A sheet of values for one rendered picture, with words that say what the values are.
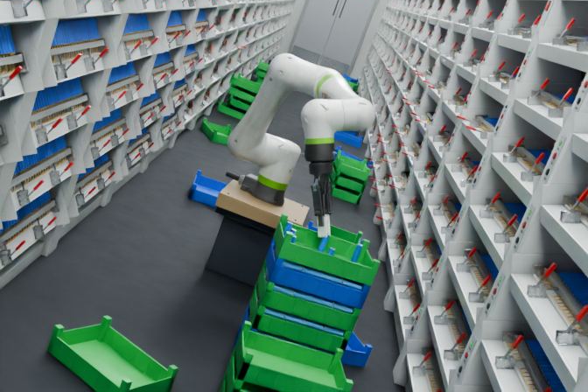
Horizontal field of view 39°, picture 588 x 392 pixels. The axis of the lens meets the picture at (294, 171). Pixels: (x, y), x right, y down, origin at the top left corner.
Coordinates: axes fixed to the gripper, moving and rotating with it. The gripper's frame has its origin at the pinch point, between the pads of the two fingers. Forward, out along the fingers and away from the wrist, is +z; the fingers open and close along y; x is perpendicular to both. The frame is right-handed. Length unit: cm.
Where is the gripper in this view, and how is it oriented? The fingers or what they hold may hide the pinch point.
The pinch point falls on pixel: (324, 226)
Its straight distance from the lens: 264.8
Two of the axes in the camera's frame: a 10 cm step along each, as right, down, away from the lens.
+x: 9.2, -0.3, -4.0
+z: 0.5, 10.0, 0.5
